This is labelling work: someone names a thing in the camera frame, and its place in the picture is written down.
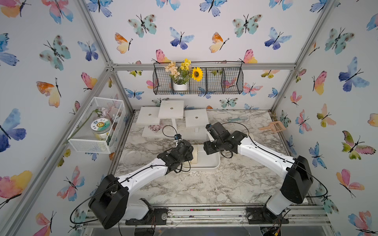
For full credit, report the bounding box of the white storage box tray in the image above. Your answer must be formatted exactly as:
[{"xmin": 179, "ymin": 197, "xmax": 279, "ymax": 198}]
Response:
[{"xmin": 183, "ymin": 145, "xmax": 221, "ymax": 171}]

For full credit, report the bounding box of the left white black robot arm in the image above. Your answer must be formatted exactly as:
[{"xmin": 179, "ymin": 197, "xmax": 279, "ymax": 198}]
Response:
[{"xmin": 89, "ymin": 140, "xmax": 194, "ymax": 230}]

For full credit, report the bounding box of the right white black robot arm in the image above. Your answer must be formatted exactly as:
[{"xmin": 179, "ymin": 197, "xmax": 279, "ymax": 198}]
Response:
[{"xmin": 203, "ymin": 123, "xmax": 314, "ymax": 223}]

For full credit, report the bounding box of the white tiered display stand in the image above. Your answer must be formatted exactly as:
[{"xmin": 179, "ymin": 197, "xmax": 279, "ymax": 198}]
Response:
[{"xmin": 136, "ymin": 100, "xmax": 209, "ymax": 141}]

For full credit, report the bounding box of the pink flower white pot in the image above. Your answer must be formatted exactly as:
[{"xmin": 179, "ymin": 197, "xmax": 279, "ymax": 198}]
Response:
[{"xmin": 148, "ymin": 124, "xmax": 163, "ymax": 133}]

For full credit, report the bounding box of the clear plastic round lid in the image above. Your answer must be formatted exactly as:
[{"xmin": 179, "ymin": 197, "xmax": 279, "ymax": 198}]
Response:
[{"xmin": 120, "ymin": 149, "xmax": 141, "ymax": 165}]

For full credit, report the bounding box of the orange plastic scoop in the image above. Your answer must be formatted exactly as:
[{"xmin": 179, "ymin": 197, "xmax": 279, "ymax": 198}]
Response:
[{"xmin": 259, "ymin": 121, "xmax": 286, "ymax": 133}]

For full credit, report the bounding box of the sunflower bouquet white pot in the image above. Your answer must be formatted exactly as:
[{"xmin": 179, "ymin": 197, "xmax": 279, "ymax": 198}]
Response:
[{"xmin": 164, "ymin": 59, "xmax": 204, "ymax": 91}]

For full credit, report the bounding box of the artificial flower stem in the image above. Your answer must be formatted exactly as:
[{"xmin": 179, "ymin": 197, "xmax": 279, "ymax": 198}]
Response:
[{"xmin": 67, "ymin": 107, "xmax": 109, "ymax": 141}]

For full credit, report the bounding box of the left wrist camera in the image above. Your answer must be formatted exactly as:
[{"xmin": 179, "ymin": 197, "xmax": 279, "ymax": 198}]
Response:
[{"xmin": 174, "ymin": 134, "xmax": 182, "ymax": 142}]

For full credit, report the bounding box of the black wire wall basket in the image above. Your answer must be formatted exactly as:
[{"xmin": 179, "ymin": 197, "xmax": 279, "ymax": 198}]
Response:
[{"xmin": 152, "ymin": 61, "xmax": 245, "ymax": 95}]

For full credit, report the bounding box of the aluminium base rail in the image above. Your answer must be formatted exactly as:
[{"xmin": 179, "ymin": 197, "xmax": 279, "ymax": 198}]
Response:
[{"xmin": 82, "ymin": 203, "xmax": 331, "ymax": 236}]

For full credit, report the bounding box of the clear acrylic wall box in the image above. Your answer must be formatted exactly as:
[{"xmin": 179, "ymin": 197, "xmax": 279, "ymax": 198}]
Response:
[{"xmin": 67, "ymin": 97, "xmax": 126, "ymax": 154}]

